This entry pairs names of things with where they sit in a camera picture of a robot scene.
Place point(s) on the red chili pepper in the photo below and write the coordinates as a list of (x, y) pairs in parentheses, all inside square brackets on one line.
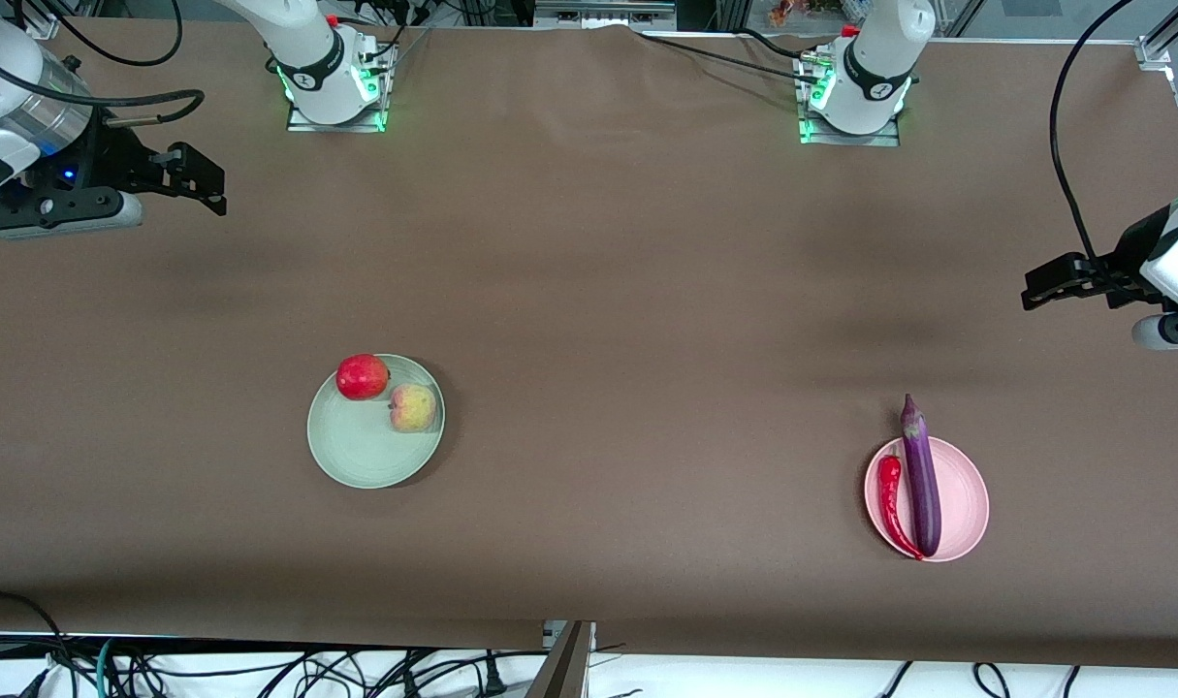
[(889, 485)]

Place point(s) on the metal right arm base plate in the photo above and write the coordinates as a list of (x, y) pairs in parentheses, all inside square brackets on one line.
[(302, 123)]

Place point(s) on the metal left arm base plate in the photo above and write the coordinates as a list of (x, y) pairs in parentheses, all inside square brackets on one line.
[(821, 138)]

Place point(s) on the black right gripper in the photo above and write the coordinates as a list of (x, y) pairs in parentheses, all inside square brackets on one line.
[(107, 158)]

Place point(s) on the red apple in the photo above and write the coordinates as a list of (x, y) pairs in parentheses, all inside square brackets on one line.
[(361, 378)]

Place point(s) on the grey metal device box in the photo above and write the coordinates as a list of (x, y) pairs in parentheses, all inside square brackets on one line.
[(603, 14)]

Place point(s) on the metal corner bracket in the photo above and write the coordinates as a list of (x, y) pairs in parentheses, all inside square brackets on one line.
[(46, 24)]

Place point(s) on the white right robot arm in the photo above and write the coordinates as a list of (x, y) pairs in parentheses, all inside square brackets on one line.
[(302, 39)]

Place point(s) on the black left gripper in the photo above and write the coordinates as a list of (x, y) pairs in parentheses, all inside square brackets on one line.
[(1122, 260)]

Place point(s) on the pink plate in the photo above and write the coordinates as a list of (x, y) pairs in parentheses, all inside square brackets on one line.
[(967, 504)]

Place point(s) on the brown table cloth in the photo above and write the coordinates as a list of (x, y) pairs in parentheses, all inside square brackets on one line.
[(550, 242)]

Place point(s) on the aluminium frame corner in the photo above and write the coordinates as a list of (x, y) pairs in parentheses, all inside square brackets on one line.
[(1165, 39)]

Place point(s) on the colourful background object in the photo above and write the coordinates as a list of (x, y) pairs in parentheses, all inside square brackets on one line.
[(787, 12)]

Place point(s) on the aluminium profile post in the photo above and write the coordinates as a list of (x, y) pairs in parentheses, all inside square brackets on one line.
[(561, 669)]

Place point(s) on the yellow-pink peach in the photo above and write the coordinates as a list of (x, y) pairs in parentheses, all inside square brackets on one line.
[(414, 409)]

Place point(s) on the light green plate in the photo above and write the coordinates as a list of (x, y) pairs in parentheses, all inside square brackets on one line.
[(356, 456)]

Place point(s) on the purple eggplant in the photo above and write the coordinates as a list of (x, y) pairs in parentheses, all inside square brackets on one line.
[(923, 485)]

